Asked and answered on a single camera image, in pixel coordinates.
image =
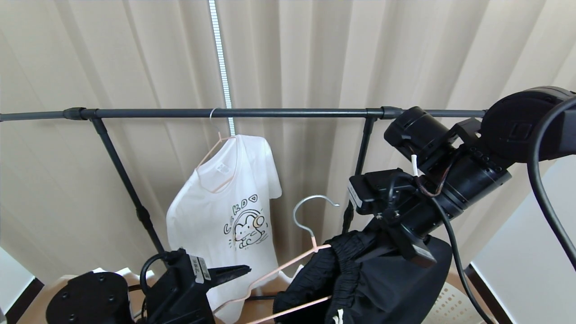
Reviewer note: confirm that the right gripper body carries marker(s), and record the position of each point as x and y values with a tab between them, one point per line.
454	193

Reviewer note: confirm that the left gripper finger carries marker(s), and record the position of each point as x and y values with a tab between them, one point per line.
227	273

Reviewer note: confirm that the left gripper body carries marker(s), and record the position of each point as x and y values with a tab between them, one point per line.
184	310

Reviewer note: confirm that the white printed t-shirt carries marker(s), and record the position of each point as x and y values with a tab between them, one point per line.
202	216

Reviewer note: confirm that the pink clothes hanger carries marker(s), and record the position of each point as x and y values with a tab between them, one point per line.
294	213
211	118

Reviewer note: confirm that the black garment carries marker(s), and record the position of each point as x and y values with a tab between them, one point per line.
396	288

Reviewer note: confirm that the white laundry basket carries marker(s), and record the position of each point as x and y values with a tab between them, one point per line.
454	306

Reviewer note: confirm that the black clothes rack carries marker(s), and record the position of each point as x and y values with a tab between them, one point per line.
270	112

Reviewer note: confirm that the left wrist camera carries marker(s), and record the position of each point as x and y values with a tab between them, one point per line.
180	274

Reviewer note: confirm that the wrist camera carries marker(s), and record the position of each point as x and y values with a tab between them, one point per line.
369	191
180	274

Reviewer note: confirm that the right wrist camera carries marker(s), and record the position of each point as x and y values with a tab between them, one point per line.
369	191

